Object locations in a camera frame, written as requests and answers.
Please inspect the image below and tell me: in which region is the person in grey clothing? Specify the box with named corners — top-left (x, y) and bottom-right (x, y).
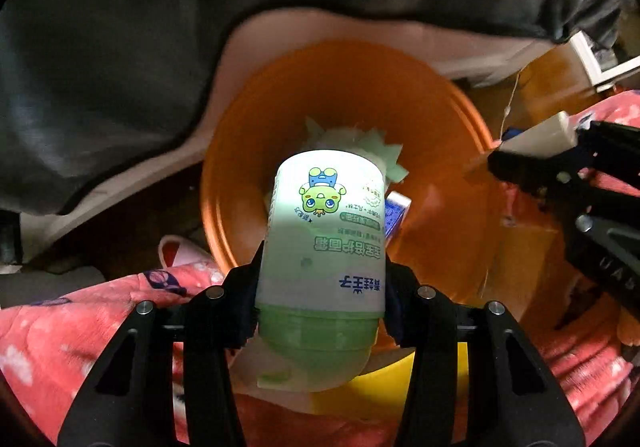
top-left (0, 0), bottom-right (627, 216)

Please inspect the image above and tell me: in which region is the green and white crumpled wrapper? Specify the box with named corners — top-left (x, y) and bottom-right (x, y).
top-left (300, 117), bottom-right (411, 188)

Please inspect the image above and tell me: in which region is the white bottle with green cap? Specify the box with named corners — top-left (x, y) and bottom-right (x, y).
top-left (255, 150), bottom-right (389, 390)

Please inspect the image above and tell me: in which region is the pink floral blanket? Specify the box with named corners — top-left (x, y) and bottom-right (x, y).
top-left (0, 90), bottom-right (640, 447)

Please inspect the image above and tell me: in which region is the white tube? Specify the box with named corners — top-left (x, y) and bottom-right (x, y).
top-left (500, 111), bottom-right (584, 158)

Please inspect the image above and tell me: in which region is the small blue and white carton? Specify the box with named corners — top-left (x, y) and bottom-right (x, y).
top-left (382, 191), bottom-right (414, 239)

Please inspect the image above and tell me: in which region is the orange plastic bucket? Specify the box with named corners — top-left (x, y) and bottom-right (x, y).
top-left (200, 40), bottom-right (507, 353)

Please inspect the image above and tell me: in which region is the thin white string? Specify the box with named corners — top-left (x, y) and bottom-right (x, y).
top-left (500, 68), bottom-right (524, 133)

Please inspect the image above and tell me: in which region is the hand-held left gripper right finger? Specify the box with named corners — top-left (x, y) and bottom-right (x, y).
top-left (382, 261), bottom-right (587, 447)

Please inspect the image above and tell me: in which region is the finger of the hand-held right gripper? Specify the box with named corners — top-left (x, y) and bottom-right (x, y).
top-left (501, 120), bottom-right (640, 169)
top-left (486, 148), bottom-right (640, 215)

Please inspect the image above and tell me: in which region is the yellow plastic container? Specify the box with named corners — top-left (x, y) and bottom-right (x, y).
top-left (310, 342), bottom-right (471, 424)

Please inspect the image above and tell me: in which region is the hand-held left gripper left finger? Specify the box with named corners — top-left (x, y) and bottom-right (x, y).
top-left (57, 239), bottom-right (266, 447)

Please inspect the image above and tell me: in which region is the white furniture frame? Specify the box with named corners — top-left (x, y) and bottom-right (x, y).
top-left (567, 30), bottom-right (640, 94)

